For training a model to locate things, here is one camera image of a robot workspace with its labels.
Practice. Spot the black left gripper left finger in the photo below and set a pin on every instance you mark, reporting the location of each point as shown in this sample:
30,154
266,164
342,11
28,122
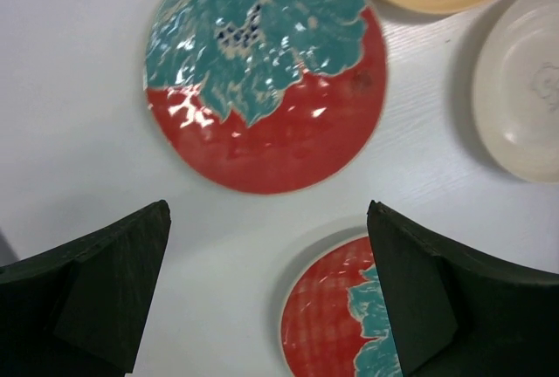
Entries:
80,309

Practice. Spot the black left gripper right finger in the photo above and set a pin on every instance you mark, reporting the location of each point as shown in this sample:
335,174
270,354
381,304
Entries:
457,311

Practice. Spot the cream plate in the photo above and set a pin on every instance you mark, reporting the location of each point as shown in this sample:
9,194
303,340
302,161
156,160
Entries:
515,91

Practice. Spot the red teal floral plate lower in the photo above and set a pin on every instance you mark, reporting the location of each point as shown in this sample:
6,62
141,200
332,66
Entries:
334,320

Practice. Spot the red teal floral plate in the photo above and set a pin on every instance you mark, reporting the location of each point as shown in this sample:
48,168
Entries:
334,320
266,97

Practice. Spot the red teal floral plate upper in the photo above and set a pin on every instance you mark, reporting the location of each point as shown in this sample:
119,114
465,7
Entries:
266,97

